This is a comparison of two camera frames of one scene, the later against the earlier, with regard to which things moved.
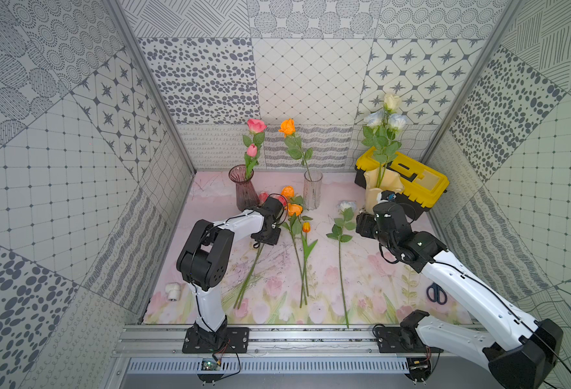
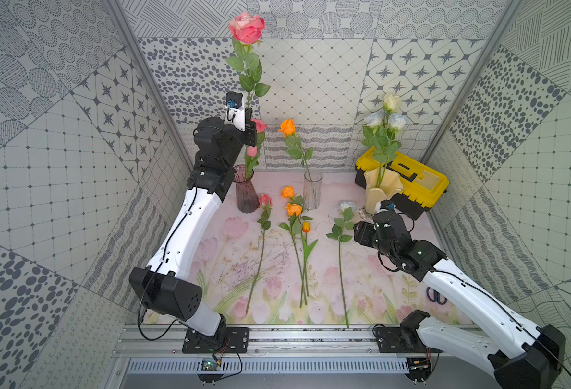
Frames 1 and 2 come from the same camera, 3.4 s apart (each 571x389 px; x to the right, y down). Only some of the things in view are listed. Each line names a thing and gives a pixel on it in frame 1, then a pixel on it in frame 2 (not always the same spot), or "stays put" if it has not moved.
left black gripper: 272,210 to 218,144
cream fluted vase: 390,181 stays put
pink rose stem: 283,202 to 247,30
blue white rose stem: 375,139 stays put
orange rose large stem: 294,143 stays put
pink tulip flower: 250,158 stays put
